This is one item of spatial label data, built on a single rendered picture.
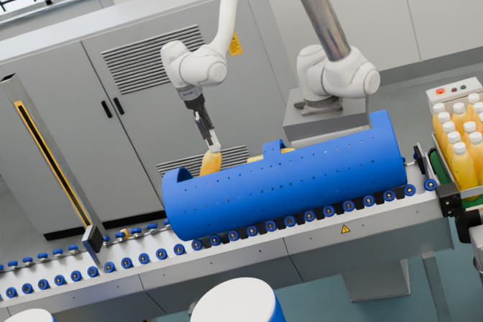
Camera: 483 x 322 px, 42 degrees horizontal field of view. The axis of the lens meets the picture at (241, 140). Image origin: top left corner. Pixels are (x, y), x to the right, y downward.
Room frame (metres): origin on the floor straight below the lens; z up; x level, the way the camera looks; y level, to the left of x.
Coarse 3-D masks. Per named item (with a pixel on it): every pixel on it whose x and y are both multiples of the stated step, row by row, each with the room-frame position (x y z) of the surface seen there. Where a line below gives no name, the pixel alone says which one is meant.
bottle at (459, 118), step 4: (464, 108) 2.00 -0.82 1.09; (456, 112) 2.00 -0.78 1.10; (460, 112) 1.99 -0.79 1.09; (464, 112) 1.99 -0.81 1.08; (452, 116) 2.02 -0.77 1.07; (456, 116) 1.99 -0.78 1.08; (460, 116) 1.98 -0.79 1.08; (464, 116) 1.98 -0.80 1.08; (468, 116) 1.98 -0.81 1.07; (452, 120) 2.01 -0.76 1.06; (456, 120) 1.99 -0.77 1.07; (460, 120) 1.98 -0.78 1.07; (464, 120) 1.97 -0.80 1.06; (468, 120) 1.97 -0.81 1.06; (456, 124) 1.99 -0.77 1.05; (460, 124) 1.98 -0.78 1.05; (460, 128) 1.98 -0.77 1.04; (460, 132) 1.98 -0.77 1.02
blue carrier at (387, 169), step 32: (384, 128) 1.88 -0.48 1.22; (288, 160) 1.94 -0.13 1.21; (320, 160) 1.90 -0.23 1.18; (352, 160) 1.86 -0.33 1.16; (384, 160) 1.82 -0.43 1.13; (192, 192) 2.01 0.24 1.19; (224, 192) 1.97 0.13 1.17; (256, 192) 1.93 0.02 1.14; (288, 192) 1.90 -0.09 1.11; (320, 192) 1.87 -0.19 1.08; (352, 192) 1.86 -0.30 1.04; (192, 224) 1.98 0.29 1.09; (224, 224) 1.96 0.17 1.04
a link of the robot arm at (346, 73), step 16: (304, 0) 2.26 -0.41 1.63; (320, 0) 2.25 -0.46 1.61; (320, 16) 2.26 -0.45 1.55; (336, 16) 2.29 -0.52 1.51; (320, 32) 2.28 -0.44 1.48; (336, 32) 2.27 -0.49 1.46; (336, 48) 2.28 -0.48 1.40; (352, 48) 2.32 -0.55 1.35; (336, 64) 2.28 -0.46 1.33; (352, 64) 2.26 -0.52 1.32; (368, 64) 2.27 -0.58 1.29; (336, 80) 2.29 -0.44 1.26; (352, 80) 2.25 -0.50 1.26; (368, 80) 2.23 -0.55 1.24; (352, 96) 2.27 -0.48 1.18; (368, 96) 2.26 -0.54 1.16
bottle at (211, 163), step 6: (204, 156) 2.15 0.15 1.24; (210, 156) 2.13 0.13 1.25; (216, 156) 2.12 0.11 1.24; (204, 162) 2.14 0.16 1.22; (210, 162) 2.12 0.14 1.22; (216, 162) 2.12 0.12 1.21; (204, 168) 2.13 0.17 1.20; (210, 168) 2.12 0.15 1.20; (216, 168) 2.12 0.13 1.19; (204, 174) 2.13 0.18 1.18
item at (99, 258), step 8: (88, 232) 2.22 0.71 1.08; (96, 232) 2.23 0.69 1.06; (88, 240) 2.18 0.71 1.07; (96, 240) 2.20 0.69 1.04; (88, 248) 2.18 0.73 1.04; (96, 248) 2.18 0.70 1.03; (104, 248) 2.26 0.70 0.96; (96, 256) 2.18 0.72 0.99; (104, 256) 2.23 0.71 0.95; (96, 264) 2.18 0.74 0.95
